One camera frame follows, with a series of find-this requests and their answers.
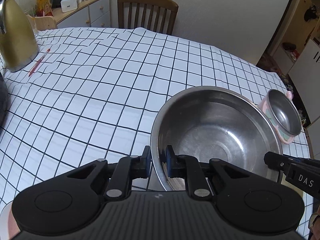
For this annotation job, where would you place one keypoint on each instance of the white tissue box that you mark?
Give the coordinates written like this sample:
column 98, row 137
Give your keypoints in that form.
column 69, row 5

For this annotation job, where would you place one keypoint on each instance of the pink steel-lined bowl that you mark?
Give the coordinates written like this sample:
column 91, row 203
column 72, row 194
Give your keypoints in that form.
column 283, row 115

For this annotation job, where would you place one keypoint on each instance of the white wall cabinets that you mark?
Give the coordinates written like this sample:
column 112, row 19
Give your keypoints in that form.
column 295, row 49

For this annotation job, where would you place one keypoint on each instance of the orange snack jar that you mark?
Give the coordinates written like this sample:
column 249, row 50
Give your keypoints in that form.
column 43, row 8

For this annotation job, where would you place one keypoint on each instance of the red pen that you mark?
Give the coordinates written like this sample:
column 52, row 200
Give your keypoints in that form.
column 34, row 68

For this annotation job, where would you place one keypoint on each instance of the gold thermos jug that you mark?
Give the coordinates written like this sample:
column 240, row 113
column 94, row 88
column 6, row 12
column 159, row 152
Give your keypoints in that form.
column 18, row 43

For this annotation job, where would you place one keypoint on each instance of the black cooking pot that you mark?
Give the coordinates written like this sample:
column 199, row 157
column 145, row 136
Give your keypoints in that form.
column 3, row 99

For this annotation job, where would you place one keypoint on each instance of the wooden chair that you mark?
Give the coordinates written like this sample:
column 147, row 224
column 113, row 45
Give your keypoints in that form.
column 155, row 15

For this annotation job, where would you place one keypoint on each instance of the wooden sideboard cabinet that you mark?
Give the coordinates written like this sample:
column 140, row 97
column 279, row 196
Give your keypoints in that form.
column 90, row 13

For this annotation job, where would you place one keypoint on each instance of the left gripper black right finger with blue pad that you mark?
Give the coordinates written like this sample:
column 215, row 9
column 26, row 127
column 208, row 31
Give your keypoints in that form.
column 188, row 168

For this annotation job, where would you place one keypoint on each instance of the large steel bowl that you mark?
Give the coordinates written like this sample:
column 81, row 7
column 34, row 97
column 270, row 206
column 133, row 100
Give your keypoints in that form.
column 211, row 122

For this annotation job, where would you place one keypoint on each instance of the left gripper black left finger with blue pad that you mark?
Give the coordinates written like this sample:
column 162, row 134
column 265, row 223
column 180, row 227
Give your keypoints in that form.
column 124, row 172

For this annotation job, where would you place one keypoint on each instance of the checkered white tablecloth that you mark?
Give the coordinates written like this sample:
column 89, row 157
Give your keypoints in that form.
column 97, row 93

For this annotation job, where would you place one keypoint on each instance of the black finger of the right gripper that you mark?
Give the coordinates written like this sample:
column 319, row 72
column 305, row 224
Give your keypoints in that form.
column 280, row 162

